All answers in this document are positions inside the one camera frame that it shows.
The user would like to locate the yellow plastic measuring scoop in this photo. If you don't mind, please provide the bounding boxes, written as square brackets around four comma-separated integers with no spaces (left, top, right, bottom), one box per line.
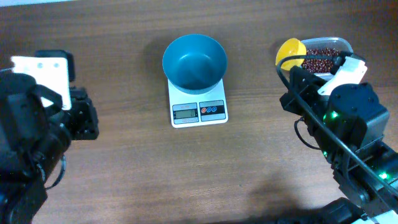
[275,38,307,71]

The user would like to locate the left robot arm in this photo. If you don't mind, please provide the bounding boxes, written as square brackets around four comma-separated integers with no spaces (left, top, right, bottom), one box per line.
[1,73,99,223]

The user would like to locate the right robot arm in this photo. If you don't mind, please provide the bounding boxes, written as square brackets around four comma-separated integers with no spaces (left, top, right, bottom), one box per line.
[280,66,397,223]

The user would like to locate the white digital kitchen scale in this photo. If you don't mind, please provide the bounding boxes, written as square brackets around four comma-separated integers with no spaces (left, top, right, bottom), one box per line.
[168,80,229,128]

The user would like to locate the teal plastic bowl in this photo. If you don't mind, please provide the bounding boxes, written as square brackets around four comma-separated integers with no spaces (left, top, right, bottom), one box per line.
[162,34,228,95]

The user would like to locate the red adzuki beans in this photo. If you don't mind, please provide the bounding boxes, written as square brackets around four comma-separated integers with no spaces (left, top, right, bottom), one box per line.
[302,48,340,73]

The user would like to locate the clear plastic food container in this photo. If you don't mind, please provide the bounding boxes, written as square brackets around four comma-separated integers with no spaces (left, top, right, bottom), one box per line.
[301,37,354,76]

